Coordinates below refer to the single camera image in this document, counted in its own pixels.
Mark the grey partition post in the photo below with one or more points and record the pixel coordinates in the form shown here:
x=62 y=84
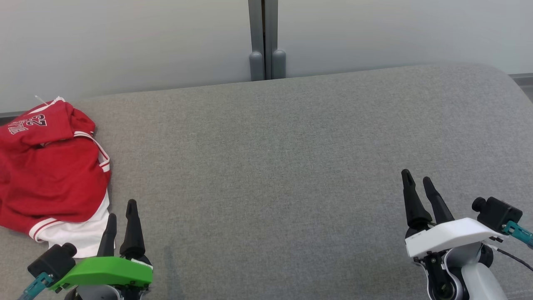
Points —
x=266 y=37

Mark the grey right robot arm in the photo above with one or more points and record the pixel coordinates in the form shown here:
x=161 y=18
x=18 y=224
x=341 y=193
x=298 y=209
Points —
x=483 y=279

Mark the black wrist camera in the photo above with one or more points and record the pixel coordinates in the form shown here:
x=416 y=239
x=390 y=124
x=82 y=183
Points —
x=497 y=214
x=52 y=262

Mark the grey fabric sofa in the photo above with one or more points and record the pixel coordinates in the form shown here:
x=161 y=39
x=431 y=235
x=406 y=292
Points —
x=291 y=175

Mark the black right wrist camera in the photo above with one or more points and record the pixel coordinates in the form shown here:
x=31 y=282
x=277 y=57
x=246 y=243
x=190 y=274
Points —
x=497 y=214

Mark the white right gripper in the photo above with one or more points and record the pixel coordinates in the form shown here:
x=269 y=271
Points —
x=449 y=234

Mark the red white basketball jersey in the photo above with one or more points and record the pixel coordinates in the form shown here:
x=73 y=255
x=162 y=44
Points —
x=50 y=175

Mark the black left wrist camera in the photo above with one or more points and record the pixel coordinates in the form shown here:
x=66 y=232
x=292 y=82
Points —
x=52 y=262

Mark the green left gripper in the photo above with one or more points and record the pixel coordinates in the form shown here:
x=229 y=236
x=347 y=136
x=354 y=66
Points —
x=108 y=271

